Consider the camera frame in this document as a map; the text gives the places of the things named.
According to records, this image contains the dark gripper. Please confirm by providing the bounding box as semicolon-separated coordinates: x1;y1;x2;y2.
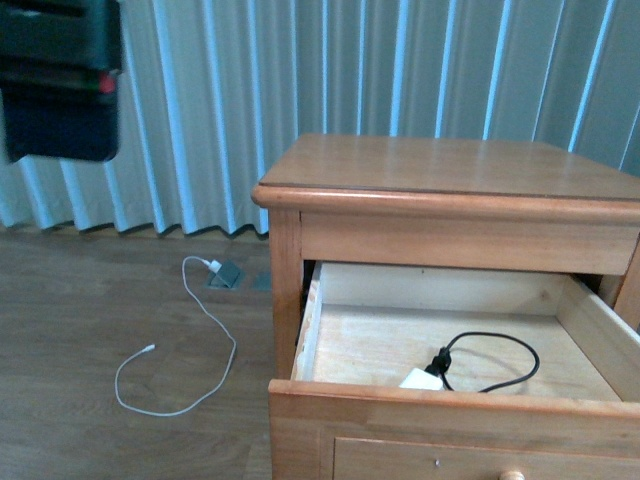
1;1;123;163

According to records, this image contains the wooden drawer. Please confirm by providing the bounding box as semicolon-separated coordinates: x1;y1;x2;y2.
268;259;640;480

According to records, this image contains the pale green curtain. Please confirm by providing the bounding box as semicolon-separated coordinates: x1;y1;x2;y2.
1;1;639;234

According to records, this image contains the open grey floor socket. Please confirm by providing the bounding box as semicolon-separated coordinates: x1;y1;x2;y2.
204;260;246;290

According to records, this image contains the closed grey floor socket cover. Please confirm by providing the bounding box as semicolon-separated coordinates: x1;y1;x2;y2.
251;271;272;291

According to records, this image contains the wooden nightstand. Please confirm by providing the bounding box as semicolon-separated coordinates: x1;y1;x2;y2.
252;132;640;480

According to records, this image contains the white floor charger with cable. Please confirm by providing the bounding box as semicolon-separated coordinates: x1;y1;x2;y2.
113;255;238;419

